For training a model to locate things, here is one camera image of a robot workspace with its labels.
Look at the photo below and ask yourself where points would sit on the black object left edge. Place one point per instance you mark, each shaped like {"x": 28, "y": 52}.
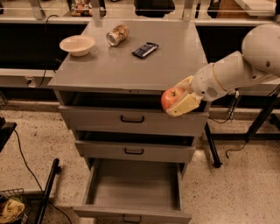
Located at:
{"x": 6, "y": 129}

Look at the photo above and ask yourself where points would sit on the grey drawer cabinet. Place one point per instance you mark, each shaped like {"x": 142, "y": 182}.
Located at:
{"x": 111, "y": 77}

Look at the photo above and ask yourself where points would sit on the grey top drawer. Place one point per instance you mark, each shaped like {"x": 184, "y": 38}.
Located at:
{"x": 135, "y": 121}

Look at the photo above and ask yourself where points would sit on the grey bottom drawer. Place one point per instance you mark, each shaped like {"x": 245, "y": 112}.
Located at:
{"x": 134, "y": 192}

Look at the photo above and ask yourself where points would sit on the grey drawer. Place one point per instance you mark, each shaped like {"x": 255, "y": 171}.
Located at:
{"x": 135, "y": 121}
{"x": 135, "y": 151}
{"x": 134, "y": 192}

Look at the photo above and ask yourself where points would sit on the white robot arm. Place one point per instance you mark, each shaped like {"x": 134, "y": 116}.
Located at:
{"x": 255, "y": 63}

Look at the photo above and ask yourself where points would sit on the black table leg right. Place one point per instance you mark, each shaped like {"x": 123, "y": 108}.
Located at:
{"x": 216, "y": 160}

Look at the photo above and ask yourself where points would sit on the red apple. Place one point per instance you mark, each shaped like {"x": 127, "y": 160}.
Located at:
{"x": 170, "y": 96}

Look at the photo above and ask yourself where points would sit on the metal can lying down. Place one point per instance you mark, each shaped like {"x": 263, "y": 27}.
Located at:
{"x": 118, "y": 34}

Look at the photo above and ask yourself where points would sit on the grey middle drawer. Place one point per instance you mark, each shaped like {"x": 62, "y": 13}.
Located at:
{"x": 135, "y": 151}

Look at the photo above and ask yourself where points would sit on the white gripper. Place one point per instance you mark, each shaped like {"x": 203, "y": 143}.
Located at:
{"x": 206, "y": 80}

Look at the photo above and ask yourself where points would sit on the wire basket with bag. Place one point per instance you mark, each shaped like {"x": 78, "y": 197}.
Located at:
{"x": 13, "y": 207}

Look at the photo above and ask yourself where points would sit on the dark blue snack bar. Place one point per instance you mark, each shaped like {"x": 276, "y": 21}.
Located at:
{"x": 145, "y": 50}

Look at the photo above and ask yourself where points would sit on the black pole lower left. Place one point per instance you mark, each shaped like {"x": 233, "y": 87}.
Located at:
{"x": 46, "y": 193}

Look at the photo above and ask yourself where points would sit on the white bowl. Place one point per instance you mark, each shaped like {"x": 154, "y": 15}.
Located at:
{"x": 77, "y": 45}

